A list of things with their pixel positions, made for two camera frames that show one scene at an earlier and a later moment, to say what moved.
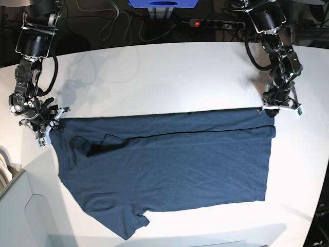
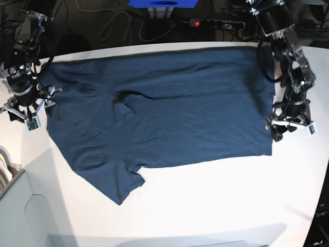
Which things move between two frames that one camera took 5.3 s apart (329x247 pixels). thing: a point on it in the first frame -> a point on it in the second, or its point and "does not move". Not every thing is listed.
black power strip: (217, 23) does not move
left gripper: (42, 119) -> (29, 102)
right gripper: (275, 98) -> (292, 115)
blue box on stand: (163, 3) does not move
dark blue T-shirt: (117, 167) -> (112, 114)
